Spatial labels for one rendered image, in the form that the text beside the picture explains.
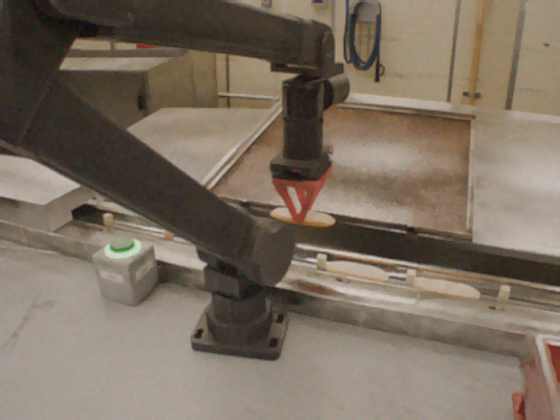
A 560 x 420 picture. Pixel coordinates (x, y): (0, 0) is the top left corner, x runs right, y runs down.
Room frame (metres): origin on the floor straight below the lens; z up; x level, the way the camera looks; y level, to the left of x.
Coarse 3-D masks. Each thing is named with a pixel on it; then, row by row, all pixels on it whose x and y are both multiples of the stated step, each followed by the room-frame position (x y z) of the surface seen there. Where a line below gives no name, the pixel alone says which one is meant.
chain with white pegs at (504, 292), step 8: (104, 216) 0.76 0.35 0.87; (104, 224) 0.76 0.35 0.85; (112, 224) 0.76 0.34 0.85; (136, 232) 0.75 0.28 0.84; (168, 232) 0.71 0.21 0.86; (176, 240) 0.72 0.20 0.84; (320, 256) 0.62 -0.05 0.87; (320, 264) 0.61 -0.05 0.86; (408, 272) 0.57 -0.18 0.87; (408, 280) 0.57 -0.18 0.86; (504, 288) 0.52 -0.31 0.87; (504, 296) 0.52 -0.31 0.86; (512, 304) 0.52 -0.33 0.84
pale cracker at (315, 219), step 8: (280, 208) 0.65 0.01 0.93; (272, 216) 0.64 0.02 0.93; (280, 216) 0.63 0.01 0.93; (288, 216) 0.63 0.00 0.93; (312, 216) 0.62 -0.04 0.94; (320, 216) 0.62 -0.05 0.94; (328, 216) 0.63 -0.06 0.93; (304, 224) 0.62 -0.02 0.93; (312, 224) 0.61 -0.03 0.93; (320, 224) 0.61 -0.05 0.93; (328, 224) 0.61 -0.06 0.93
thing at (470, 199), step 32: (256, 128) 1.06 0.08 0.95; (352, 128) 1.07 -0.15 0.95; (416, 128) 1.05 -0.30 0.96; (352, 160) 0.91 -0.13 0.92; (384, 160) 0.90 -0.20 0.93; (448, 160) 0.89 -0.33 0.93; (224, 192) 0.82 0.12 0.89; (256, 192) 0.81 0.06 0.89; (352, 192) 0.79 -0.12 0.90; (416, 192) 0.78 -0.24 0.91; (448, 192) 0.77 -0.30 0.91; (384, 224) 0.68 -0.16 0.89; (448, 224) 0.68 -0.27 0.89
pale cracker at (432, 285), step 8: (424, 280) 0.57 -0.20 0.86; (432, 280) 0.56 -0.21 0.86; (440, 280) 0.56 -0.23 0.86; (416, 288) 0.55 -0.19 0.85; (424, 288) 0.55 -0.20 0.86; (432, 288) 0.54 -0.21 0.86; (440, 288) 0.54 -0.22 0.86; (448, 288) 0.54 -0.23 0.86; (456, 288) 0.54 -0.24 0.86; (464, 288) 0.54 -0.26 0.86; (472, 288) 0.54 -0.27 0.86; (464, 296) 0.52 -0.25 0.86; (472, 296) 0.52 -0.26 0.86
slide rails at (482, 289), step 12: (84, 216) 0.80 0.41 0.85; (96, 216) 0.80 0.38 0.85; (144, 228) 0.75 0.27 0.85; (156, 228) 0.75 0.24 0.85; (168, 240) 0.70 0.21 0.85; (312, 264) 0.63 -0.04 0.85; (396, 276) 0.59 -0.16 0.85; (420, 276) 0.59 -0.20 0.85; (432, 276) 0.59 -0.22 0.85; (480, 288) 0.55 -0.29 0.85; (492, 288) 0.55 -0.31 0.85; (516, 300) 0.52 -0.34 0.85; (528, 300) 0.52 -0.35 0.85; (540, 300) 0.52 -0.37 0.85; (552, 300) 0.51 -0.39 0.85; (552, 312) 0.49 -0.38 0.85
